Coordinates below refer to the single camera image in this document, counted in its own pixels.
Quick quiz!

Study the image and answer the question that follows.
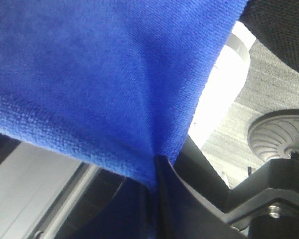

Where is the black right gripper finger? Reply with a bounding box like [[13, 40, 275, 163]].
[[154, 156, 244, 239]]

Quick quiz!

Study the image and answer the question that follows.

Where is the grey round chair base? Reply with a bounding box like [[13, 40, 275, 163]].
[[247, 109, 299, 162]]

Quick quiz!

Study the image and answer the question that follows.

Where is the black table cloth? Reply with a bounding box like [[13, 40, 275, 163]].
[[239, 0, 299, 72]]

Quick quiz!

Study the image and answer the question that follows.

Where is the blue microfibre towel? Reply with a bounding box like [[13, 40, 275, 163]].
[[0, 0, 246, 239]]

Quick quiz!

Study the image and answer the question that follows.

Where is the white plastic storage basket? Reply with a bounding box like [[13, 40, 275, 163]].
[[188, 21, 256, 148]]

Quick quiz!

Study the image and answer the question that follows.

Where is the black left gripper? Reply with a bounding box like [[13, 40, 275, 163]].
[[175, 136, 299, 239]]

